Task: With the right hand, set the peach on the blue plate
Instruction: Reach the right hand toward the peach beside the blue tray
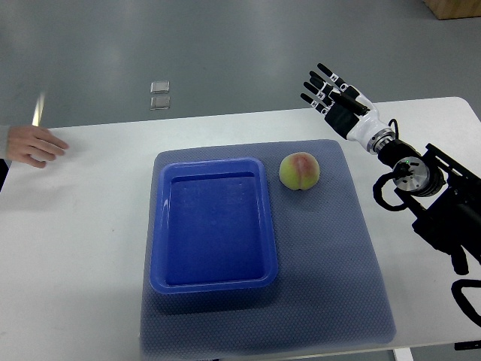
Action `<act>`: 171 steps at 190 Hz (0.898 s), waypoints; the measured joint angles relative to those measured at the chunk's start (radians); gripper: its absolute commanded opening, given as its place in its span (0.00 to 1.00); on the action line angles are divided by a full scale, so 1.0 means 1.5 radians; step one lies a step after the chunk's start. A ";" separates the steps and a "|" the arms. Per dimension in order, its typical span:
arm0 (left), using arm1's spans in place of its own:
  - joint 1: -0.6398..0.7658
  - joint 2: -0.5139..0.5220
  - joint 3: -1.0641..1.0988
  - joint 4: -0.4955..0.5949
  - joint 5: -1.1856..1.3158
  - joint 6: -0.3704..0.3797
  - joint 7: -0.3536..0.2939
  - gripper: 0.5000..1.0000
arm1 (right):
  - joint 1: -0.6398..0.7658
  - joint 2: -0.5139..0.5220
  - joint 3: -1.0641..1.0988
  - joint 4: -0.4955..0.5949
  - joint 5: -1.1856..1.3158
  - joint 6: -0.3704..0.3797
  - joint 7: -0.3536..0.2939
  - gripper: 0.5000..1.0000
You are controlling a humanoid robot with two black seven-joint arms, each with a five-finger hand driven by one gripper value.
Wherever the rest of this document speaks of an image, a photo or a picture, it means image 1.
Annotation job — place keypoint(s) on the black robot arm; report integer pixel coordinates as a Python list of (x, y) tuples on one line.
[(444, 197)]

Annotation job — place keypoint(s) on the blue plastic tray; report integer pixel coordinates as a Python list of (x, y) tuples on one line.
[(213, 229)]

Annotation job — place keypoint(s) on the blue grey textured mat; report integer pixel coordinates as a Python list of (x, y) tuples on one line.
[(328, 292)]

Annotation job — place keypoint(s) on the person's bare hand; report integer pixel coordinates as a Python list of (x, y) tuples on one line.
[(33, 145)]

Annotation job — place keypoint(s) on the wooden box corner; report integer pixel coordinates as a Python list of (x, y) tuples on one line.
[(453, 9)]

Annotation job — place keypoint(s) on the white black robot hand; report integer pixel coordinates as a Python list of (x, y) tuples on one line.
[(346, 110)]

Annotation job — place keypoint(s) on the upper metal floor plate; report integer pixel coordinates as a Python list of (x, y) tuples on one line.
[(160, 86)]

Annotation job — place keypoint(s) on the green pink peach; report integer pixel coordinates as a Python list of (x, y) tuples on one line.
[(299, 171)]

